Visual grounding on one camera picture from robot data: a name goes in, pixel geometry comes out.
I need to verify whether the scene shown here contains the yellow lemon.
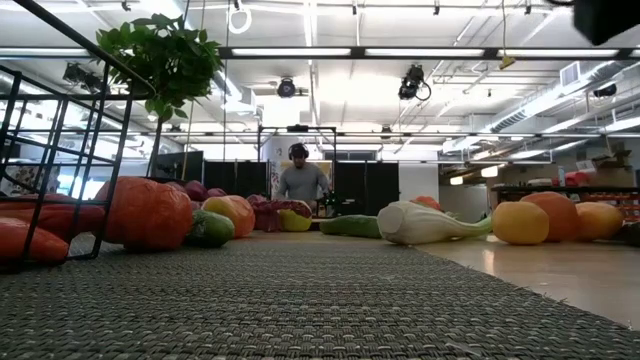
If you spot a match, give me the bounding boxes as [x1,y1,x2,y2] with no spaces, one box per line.
[492,200,551,246]

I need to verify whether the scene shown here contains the green cucumber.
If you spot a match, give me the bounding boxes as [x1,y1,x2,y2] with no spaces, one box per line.
[319,214,384,240]

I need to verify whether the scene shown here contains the cardboard box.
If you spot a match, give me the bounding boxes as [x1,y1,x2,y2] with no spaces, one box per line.
[592,149,634,189]

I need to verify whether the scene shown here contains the person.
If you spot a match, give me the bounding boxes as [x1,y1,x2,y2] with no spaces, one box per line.
[273,142,332,210]

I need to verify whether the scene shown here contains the red chili pepper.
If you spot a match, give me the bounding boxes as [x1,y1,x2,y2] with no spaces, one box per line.
[0,193,107,236]

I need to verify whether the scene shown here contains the black headphones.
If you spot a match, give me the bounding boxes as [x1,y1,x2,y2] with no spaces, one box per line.
[287,142,311,162]

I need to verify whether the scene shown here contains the white and green leek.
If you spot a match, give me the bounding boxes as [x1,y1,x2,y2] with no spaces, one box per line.
[377,200,495,247]

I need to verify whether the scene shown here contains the dark purple eggplant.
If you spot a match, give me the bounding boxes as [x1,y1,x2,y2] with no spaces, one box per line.
[617,221,640,247]

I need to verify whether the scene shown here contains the black hanging camera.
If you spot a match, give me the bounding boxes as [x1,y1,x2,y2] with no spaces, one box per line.
[397,63,432,102]

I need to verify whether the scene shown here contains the black overhead rig beam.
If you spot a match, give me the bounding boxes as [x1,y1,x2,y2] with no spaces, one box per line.
[0,45,640,62]

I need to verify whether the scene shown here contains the potted green plant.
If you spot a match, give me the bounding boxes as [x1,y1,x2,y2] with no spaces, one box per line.
[91,13,225,179]

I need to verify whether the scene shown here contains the grey woven placemat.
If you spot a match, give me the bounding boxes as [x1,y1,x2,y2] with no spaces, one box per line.
[0,238,640,360]

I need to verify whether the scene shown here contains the black room divider panel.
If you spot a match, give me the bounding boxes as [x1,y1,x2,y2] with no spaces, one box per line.
[333,160,401,217]
[202,160,271,199]

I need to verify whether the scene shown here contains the round hanging camera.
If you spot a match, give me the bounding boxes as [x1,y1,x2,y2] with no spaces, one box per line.
[276,77,297,99]

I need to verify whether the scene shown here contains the black wire basket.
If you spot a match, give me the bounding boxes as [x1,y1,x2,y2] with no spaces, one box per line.
[0,0,157,274]

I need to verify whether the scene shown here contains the black metal gantry frame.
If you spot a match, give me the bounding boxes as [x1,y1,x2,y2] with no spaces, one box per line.
[257,123,337,221]

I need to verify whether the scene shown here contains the distant black robot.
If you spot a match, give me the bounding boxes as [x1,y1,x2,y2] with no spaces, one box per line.
[317,192,351,219]

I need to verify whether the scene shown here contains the red carrot toy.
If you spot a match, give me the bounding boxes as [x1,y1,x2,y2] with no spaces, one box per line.
[0,217,70,265]

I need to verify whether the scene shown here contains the round orange fruit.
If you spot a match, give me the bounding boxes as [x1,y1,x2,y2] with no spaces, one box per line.
[519,191,581,244]

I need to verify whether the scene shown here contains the yellow bell pepper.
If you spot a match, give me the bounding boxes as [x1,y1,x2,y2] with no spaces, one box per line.
[574,201,626,242]

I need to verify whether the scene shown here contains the light green zucchini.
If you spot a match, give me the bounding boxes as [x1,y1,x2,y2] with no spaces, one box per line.
[186,209,236,249]

